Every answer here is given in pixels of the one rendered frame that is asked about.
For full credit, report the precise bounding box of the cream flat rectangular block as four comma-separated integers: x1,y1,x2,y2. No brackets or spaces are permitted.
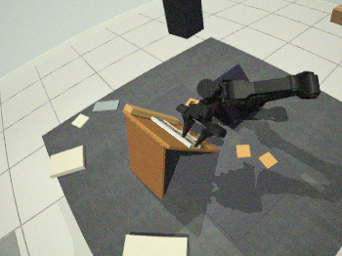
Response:
49,146,85,178

